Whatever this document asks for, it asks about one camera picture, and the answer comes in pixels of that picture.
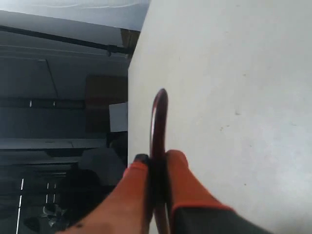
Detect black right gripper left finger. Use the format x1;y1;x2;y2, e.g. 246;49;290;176
62;154;149;234

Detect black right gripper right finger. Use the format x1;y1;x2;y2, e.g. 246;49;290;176
166;150;267;234

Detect dark red wooden spoon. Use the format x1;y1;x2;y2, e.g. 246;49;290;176
150;88;170;234

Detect white cardboard box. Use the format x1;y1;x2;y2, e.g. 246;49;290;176
109;102;128;132

